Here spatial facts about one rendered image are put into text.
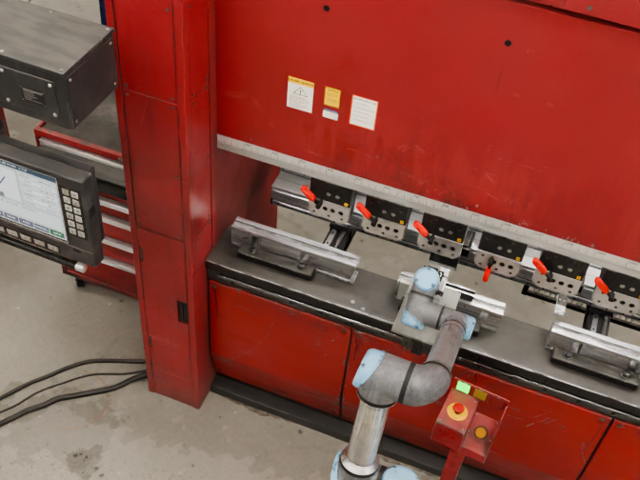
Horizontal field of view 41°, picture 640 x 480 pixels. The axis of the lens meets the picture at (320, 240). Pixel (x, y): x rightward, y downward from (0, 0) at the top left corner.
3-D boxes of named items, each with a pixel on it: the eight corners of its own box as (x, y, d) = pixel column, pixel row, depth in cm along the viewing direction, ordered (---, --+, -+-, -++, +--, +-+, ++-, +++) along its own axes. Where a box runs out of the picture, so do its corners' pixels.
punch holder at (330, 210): (307, 212, 300) (310, 177, 288) (315, 198, 305) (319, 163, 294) (347, 226, 297) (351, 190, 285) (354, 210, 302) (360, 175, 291)
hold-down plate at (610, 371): (550, 362, 300) (551, 356, 297) (552, 350, 303) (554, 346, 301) (635, 390, 294) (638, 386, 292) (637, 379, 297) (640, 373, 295)
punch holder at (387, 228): (360, 230, 296) (366, 194, 284) (368, 214, 302) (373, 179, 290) (401, 243, 293) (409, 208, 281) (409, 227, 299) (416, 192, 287)
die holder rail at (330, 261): (230, 243, 328) (230, 226, 321) (237, 233, 332) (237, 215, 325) (352, 284, 318) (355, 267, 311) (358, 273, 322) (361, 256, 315)
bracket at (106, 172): (5, 198, 298) (1, 183, 293) (44, 157, 315) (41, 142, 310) (106, 232, 290) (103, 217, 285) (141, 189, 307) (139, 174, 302)
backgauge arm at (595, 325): (574, 364, 317) (586, 341, 307) (597, 250, 360) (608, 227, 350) (595, 370, 315) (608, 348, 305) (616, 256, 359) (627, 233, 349)
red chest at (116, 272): (64, 291, 417) (30, 130, 346) (117, 226, 451) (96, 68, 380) (155, 325, 408) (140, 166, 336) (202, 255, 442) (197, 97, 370)
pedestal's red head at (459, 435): (430, 439, 299) (438, 410, 286) (446, 405, 309) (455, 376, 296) (483, 464, 294) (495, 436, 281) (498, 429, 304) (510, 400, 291)
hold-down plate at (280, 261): (236, 256, 323) (236, 251, 321) (242, 248, 327) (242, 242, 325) (310, 281, 317) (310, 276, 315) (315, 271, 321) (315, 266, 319)
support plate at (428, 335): (390, 331, 289) (390, 330, 288) (412, 278, 307) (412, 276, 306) (441, 349, 285) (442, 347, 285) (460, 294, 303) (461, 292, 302)
